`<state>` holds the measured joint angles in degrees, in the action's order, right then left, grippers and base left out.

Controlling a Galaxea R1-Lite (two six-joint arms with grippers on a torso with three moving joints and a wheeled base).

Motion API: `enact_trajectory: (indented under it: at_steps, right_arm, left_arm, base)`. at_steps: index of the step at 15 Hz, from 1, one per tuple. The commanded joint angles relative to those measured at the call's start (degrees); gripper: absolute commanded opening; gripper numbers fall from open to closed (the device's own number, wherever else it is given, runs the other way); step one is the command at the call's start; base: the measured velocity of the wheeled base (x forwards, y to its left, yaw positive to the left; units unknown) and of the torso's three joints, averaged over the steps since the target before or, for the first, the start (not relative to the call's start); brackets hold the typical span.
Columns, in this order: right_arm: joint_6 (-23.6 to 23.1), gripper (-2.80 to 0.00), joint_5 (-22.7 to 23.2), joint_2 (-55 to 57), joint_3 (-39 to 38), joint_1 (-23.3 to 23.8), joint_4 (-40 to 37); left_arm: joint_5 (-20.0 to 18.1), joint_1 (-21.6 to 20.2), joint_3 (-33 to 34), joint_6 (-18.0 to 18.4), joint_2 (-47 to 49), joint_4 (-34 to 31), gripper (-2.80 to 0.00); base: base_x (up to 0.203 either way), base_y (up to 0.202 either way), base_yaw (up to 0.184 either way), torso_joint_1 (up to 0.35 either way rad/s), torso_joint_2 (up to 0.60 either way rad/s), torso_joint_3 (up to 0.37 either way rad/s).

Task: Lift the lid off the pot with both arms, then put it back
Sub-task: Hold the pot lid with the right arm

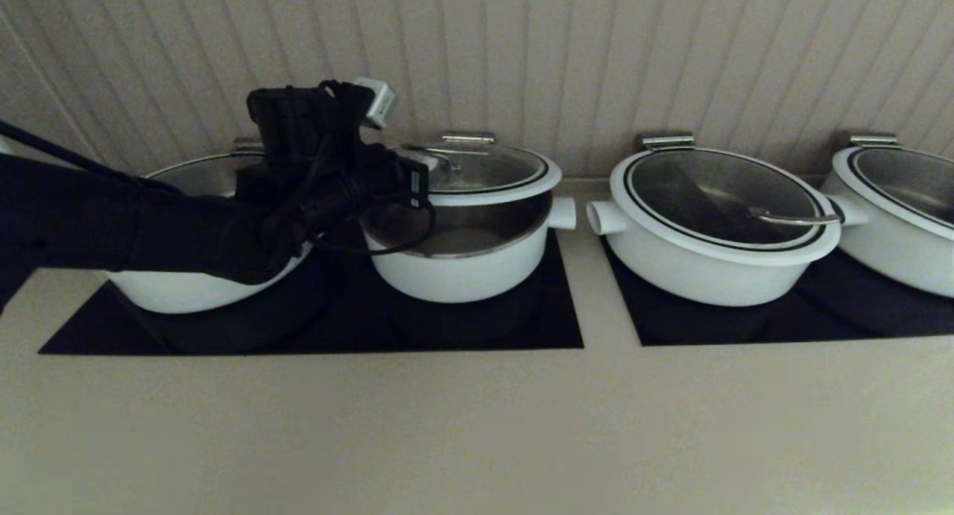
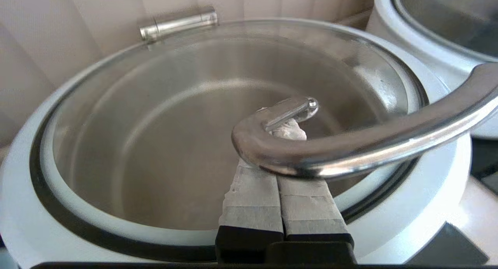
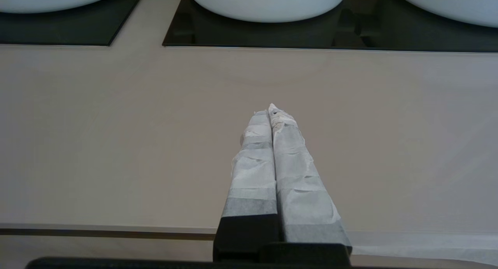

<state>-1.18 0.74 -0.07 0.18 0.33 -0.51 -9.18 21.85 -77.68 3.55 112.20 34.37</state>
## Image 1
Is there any black glass cooktop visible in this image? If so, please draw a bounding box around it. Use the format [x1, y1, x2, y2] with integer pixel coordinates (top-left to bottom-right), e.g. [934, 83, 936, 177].
[39, 217, 584, 356]
[600, 239, 954, 347]

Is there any black left camera cable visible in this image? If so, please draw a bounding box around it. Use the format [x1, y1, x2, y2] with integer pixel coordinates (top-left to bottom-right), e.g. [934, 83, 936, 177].
[309, 200, 437, 257]

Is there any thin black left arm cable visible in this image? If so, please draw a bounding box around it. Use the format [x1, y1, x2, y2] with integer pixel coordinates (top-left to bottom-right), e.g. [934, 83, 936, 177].
[0, 119, 180, 197]

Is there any white round pot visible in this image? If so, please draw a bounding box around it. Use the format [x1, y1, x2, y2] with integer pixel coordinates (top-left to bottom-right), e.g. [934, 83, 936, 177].
[820, 147, 954, 300]
[108, 151, 314, 315]
[585, 150, 869, 308]
[361, 191, 576, 304]

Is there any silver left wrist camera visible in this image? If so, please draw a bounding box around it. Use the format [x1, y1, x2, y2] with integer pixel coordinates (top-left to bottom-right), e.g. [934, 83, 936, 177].
[354, 78, 398, 130]

